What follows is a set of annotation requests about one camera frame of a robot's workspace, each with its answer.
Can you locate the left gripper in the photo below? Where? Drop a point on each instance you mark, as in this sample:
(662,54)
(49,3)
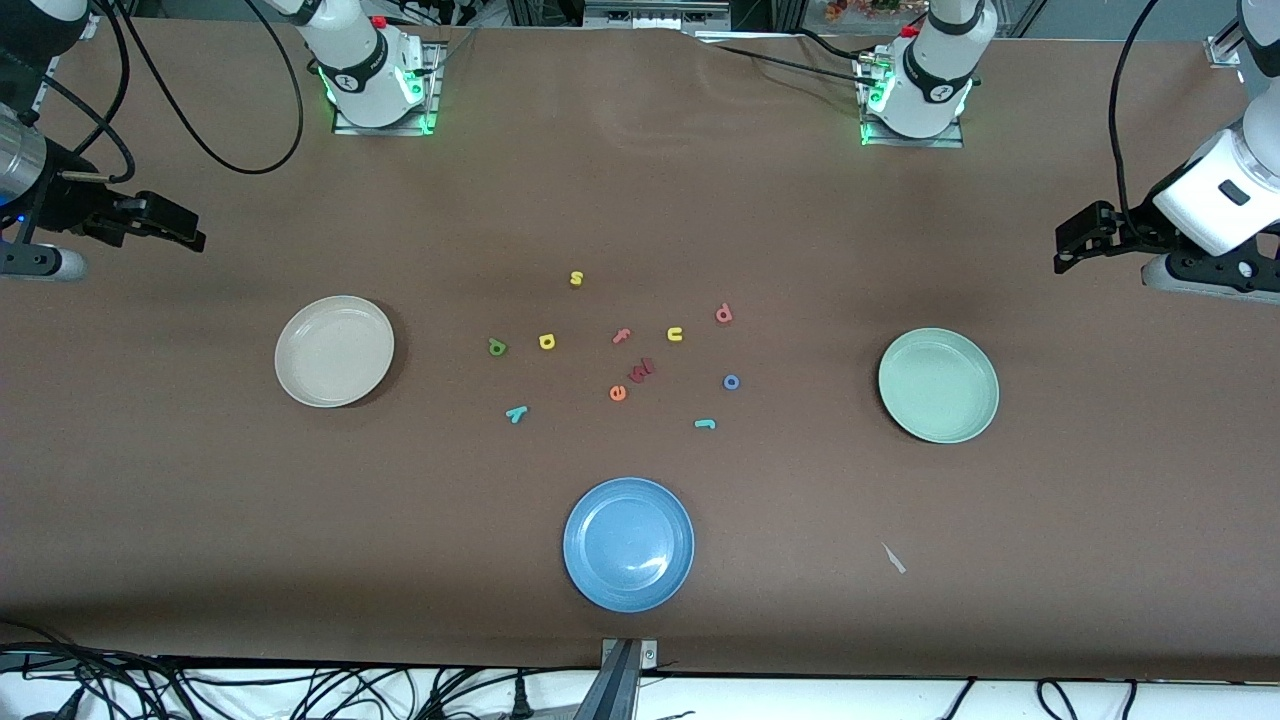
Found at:
(1128,231)

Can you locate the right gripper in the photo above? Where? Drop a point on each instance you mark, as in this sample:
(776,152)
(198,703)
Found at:
(72,203)

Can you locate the teal letter y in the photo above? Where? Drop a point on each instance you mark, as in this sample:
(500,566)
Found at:
(517,414)

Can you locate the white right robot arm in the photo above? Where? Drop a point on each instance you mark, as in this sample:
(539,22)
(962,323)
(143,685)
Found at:
(360,70)

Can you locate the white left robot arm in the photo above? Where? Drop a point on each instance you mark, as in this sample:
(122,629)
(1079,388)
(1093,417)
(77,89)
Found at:
(935,90)

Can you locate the light green plate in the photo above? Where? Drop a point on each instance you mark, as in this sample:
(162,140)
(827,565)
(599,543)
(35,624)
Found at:
(938,385)

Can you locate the beige brown plate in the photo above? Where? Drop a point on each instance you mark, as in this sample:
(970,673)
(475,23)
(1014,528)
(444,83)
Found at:
(334,351)

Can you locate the brown table mat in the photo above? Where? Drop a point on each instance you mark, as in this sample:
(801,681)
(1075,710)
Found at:
(200,500)

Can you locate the orange artificial flowers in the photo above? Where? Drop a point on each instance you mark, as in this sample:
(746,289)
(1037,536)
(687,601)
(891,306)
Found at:
(860,8)

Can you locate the white paper scrap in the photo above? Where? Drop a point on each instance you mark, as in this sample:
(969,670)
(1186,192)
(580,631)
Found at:
(893,558)

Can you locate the dark red letter w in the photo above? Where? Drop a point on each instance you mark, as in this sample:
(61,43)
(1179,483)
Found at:
(642,370)

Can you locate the grey power strip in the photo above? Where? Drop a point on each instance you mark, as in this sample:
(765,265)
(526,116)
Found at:
(655,15)

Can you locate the blue plate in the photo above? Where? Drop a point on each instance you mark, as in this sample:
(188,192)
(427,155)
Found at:
(628,544)

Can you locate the black power plug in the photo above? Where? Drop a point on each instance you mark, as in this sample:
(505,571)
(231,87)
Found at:
(520,700)

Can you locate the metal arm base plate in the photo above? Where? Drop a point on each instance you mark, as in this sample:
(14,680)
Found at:
(432,90)
(945,142)

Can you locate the aluminium frame corner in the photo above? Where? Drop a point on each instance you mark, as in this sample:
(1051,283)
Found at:
(1225,50)

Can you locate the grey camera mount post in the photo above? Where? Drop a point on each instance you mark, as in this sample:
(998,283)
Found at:
(622,690)

